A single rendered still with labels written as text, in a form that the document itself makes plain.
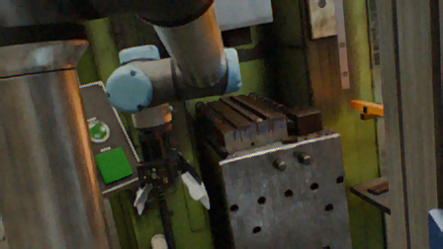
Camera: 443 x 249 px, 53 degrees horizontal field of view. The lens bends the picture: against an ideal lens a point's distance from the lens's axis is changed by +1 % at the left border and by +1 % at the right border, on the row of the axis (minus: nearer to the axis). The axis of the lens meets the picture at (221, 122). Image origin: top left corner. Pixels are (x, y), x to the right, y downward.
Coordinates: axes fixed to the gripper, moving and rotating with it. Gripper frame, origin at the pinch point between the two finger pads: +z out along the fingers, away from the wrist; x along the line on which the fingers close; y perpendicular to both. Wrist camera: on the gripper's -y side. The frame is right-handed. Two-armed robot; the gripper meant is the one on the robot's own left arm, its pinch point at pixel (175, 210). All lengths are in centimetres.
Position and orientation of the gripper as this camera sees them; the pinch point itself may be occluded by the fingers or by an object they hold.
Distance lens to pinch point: 96.7
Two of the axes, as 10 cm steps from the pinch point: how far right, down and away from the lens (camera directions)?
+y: -1.4, 2.8, -9.5
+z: 1.6, 9.5, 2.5
